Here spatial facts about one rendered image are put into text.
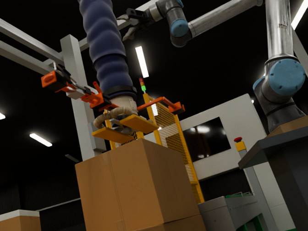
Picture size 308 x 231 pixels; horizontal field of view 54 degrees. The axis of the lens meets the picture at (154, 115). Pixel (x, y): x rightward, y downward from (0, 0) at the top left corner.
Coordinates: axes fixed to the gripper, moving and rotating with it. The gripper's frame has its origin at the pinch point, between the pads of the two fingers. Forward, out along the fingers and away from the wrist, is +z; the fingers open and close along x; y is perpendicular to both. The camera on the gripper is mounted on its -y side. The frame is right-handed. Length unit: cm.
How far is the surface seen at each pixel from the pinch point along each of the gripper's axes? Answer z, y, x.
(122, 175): 18, -1, -77
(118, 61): 15.2, 23.2, -2.6
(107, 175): 25, -1, -75
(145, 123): 10, 27, -47
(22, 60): 205, 144, 152
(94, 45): 25.9, 17.4, 13.0
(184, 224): 3, 24, -106
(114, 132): 28, 21, -47
